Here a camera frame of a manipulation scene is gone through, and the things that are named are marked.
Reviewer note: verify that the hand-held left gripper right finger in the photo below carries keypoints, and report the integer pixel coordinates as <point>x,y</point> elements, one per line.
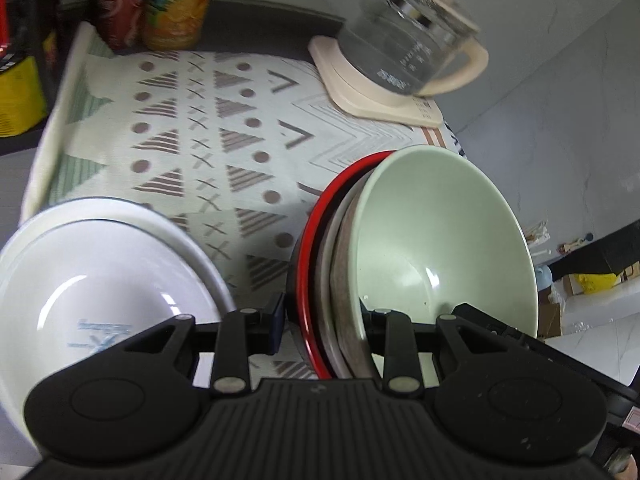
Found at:
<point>400,340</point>

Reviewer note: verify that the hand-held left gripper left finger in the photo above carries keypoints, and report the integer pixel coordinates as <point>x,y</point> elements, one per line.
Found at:
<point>278,322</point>

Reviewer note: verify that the red rimmed black bowl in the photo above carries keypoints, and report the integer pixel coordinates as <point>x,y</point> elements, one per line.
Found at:
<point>304,280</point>

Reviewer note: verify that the light grey bowl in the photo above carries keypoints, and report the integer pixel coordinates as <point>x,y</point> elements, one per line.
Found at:
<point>329,280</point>

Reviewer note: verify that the grey brown plate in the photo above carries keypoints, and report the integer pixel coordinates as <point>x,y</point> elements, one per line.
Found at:
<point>346,290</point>

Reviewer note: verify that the pale green bowl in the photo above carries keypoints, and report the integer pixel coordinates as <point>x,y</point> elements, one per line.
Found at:
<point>440,220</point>

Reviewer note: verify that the white printed bowl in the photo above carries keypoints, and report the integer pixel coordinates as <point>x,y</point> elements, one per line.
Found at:
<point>100,280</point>

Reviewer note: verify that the yellow plastic bag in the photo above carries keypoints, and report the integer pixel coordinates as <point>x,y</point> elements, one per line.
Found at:
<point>595,282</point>

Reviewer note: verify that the light blue bottle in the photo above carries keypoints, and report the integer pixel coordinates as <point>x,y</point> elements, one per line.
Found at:
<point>544,282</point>

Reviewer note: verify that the patterned beige table mat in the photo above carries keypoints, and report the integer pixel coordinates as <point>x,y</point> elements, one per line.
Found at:
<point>200,125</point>

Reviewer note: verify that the cream kettle heating base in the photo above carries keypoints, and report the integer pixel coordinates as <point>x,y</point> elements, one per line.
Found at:
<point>350,95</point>

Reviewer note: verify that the blue and yellow snack can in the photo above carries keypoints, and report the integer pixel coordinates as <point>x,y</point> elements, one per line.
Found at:
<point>177,5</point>

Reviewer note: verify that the yellow box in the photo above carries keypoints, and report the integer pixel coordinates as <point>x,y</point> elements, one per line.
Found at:
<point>20,100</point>

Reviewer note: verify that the red snack can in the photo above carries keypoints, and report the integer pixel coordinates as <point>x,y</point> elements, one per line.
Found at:
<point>120,10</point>

